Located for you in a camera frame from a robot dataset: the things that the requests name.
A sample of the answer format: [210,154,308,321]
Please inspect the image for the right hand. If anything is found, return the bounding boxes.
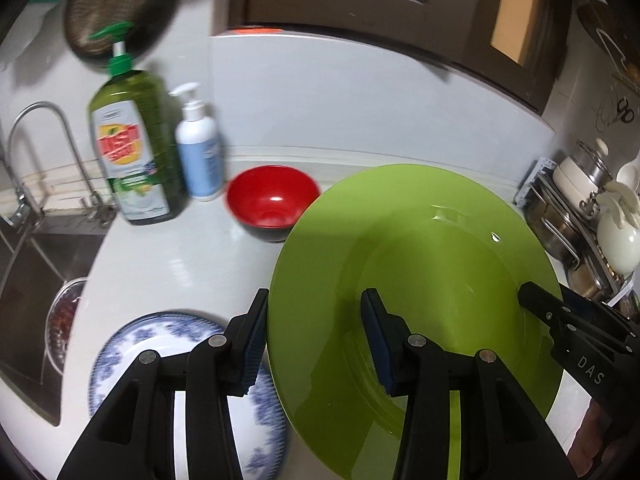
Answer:
[567,399,639,479]

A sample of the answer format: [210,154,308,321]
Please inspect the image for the chrome faucet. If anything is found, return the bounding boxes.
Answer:
[1,100,116,226]

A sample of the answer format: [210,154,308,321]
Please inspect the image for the green plate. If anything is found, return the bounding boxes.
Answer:
[267,165,562,479]

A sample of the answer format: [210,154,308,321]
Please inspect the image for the hanging scissors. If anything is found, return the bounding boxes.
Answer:
[596,96,636,128]

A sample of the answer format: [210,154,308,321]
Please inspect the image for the cream pot with lid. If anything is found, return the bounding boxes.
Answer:
[552,138,613,219]

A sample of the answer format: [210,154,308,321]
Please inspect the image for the steel dish rack tray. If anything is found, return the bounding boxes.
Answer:
[514,157,638,312]

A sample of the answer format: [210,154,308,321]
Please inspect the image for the large blue floral plate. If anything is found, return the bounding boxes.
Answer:
[88,312,288,479]

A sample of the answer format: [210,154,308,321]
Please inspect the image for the green dish soap bottle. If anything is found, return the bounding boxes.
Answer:
[88,22,186,226]

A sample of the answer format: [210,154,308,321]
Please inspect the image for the round metal strainer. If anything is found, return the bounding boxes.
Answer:
[64,0,177,68]

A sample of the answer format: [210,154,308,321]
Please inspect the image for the dark wooden window frame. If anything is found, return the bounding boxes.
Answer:
[228,0,572,114]

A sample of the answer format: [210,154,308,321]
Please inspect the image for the white blue pump bottle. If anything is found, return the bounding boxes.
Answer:
[169,82,224,202]

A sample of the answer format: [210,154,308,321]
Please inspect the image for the white ladle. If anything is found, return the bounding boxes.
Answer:
[616,153,640,192]

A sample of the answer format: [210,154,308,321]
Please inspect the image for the steel bowl with red food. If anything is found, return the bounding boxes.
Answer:
[44,278,87,375]

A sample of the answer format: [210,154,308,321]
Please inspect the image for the red and black bowl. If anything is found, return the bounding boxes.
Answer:
[224,165,321,243]

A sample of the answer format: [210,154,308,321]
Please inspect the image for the steel sink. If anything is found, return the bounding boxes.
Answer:
[1,214,110,426]

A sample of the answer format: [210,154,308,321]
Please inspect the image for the white jug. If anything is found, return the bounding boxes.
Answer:
[596,181,639,278]

